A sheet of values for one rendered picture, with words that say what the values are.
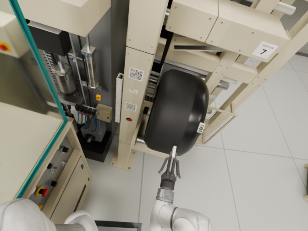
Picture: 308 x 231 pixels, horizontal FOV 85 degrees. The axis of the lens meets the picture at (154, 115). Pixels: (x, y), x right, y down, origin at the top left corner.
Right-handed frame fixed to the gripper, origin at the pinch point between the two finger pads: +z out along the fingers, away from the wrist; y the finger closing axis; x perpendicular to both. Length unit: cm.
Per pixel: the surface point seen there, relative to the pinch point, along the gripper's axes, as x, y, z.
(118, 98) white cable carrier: 2.3, 41.6, 24.4
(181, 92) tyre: -18.4, 6.0, 28.2
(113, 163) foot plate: 123, 42, 3
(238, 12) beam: -46, -9, 68
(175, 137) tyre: -5.9, 1.7, 6.9
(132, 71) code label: -25, 35, 27
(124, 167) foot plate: 124, 27, 2
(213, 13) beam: -47, 4, 58
